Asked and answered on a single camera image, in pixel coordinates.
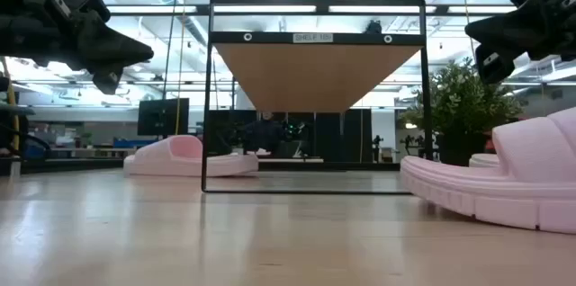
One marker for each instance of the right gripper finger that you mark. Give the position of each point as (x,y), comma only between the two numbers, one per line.
(495,68)
(508,29)

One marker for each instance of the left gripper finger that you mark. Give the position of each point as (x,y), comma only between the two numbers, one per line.
(112,50)
(105,81)

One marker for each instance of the pink foam slide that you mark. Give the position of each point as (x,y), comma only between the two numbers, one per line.
(517,187)
(171,162)
(483,160)

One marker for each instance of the black frame wooden shelf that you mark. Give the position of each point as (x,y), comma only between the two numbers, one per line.
(310,74)

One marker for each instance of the green potted plant black pot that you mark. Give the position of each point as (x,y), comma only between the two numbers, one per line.
(463,97)

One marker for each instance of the black background monitor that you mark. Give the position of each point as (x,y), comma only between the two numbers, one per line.
(162,117)

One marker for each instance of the black ceiling dome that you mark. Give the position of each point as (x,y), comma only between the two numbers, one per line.
(373,27)

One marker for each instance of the person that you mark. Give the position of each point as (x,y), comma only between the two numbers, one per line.
(267,135)

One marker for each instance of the black room divider panels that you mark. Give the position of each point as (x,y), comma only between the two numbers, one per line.
(333,137)

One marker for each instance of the black aluminium table frame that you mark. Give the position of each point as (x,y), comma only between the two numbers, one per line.
(90,165)

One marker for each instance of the black camera tripod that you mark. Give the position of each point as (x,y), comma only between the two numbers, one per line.
(377,146)
(411,144)

